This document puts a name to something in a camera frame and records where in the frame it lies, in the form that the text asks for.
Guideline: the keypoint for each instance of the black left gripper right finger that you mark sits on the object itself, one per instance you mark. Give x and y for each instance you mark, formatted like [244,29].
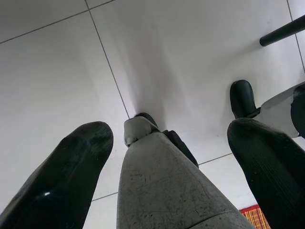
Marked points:
[274,179]

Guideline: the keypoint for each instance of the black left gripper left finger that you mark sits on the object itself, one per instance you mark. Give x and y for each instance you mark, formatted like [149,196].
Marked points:
[59,181]

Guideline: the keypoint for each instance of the red woven mat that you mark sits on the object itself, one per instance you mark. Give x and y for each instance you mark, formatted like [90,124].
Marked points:
[252,218]

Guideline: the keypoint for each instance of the silver robot left leg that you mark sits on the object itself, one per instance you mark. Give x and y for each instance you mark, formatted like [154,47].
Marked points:
[162,181]

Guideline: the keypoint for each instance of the black metal table leg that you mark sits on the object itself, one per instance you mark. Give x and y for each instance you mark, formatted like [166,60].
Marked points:
[278,33]

